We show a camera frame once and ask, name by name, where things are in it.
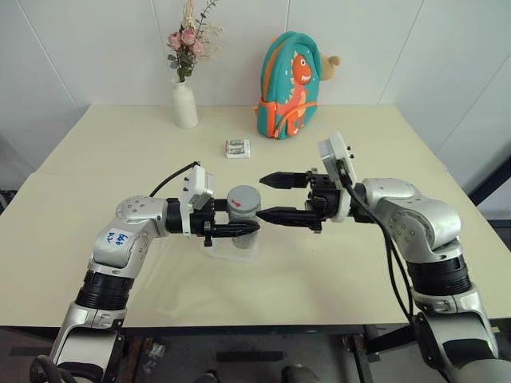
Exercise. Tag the white sticker blue handwriting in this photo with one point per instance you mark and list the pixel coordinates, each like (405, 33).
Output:
(116, 238)

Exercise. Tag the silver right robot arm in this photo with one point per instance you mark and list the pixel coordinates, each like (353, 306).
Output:
(423, 223)

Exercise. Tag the pink dried flower bouquet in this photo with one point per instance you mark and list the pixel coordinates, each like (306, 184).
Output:
(191, 40)

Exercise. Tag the clear glass jar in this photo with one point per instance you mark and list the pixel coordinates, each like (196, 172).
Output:
(242, 241)

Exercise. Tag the dark rounded shape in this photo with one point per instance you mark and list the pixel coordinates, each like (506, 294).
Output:
(207, 377)

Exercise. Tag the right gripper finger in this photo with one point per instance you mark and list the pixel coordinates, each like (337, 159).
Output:
(289, 217)
(285, 180)

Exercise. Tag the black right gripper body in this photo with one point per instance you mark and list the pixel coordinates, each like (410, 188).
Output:
(324, 199)

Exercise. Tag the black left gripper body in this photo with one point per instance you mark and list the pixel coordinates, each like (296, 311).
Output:
(201, 223)

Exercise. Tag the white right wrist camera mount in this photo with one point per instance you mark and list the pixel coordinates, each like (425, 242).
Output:
(335, 153)

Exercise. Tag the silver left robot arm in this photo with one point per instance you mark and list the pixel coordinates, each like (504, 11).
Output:
(131, 243)

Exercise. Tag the grey lidded clear container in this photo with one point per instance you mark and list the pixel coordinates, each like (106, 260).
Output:
(243, 201)

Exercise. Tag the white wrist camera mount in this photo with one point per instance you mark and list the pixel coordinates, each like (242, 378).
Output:
(198, 185)
(335, 153)

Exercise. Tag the brown teddy bear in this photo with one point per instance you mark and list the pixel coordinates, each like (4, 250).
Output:
(330, 65)

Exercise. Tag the white ceramic vase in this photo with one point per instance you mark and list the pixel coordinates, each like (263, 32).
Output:
(184, 105)

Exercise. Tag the small white green card box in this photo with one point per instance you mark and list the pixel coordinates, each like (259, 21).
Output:
(238, 148)

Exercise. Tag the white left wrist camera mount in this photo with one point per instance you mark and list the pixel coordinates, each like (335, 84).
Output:
(198, 185)

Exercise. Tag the dark blue metal frame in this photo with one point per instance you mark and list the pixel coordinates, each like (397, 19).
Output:
(493, 179)

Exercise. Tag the black table frame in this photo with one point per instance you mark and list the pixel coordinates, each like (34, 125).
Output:
(239, 321)

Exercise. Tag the teal dinosaur backpack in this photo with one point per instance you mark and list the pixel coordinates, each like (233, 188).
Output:
(289, 88)

